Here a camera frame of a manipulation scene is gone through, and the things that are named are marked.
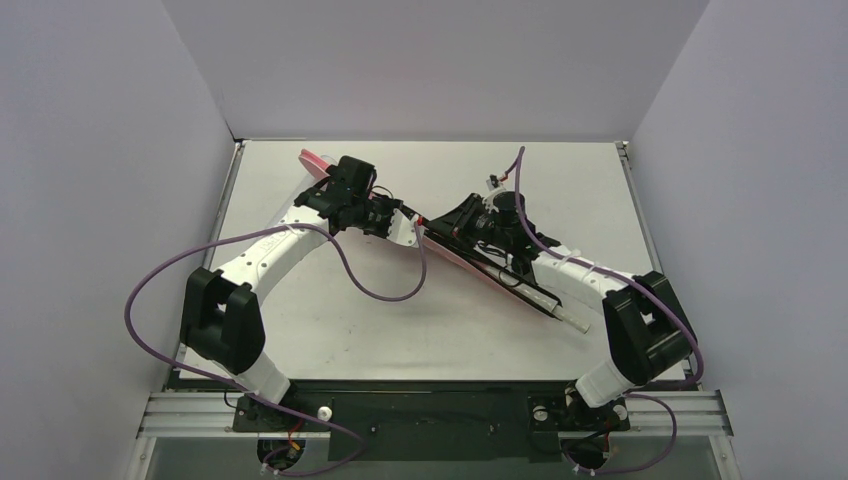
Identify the pink racket cover bag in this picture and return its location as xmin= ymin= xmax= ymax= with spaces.
xmin=295 ymin=150 xmax=557 ymax=296

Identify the pink badminton racket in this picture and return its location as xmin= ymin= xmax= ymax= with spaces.
xmin=496 ymin=272 xmax=590 ymax=334

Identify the white shuttlecock tube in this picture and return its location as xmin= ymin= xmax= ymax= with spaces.
xmin=276 ymin=173 xmax=317 ymax=220

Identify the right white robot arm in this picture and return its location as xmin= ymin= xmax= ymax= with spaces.
xmin=423 ymin=191 xmax=697 ymax=429

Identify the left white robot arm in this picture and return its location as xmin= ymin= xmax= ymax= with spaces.
xmin=180 ymin=150 xmax=421 ymax=430

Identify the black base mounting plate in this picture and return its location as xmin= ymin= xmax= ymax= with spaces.
xmin=165 ymin=370 xmax=697 ymax=465

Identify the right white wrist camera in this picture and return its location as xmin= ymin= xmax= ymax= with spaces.
xmin=483 ymin=174 xmax=508 ymax=211

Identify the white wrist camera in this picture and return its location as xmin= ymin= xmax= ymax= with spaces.
xmin=483 ymin=174 xmax=508 ymax=211
xmin=386 ymin=209 xmax=421 ymax=248

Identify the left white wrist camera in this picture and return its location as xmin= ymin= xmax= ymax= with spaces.
xmin=386 ymin=209 xmax=421 ymax=248

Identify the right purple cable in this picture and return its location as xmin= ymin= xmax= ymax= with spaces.
xmin=503 ymin=146 xmax=705 ymax=477

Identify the purple cable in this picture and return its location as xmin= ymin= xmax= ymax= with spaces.
xmin=503 ymin=146 xmax=705 ymax=477
xmin=124 ymin=221 xmax=429 ymax=478

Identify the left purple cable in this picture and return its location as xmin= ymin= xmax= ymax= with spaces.
xmin=124 ymin=221 xmax=429 ymax=478

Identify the aluminium frame rail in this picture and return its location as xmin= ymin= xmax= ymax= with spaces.
xmin=138 ymin=391 xmax=734 ymax=438

